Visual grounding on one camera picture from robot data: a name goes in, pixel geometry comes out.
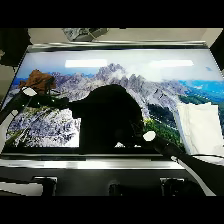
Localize black garment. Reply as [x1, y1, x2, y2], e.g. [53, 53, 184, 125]
[67, 83, 145, 155]

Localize brown garment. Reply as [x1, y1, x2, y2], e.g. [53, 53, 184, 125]
[18, 68, 56, 96]

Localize silver frame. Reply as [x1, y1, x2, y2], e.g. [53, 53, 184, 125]
[0, 39, 224, 197]

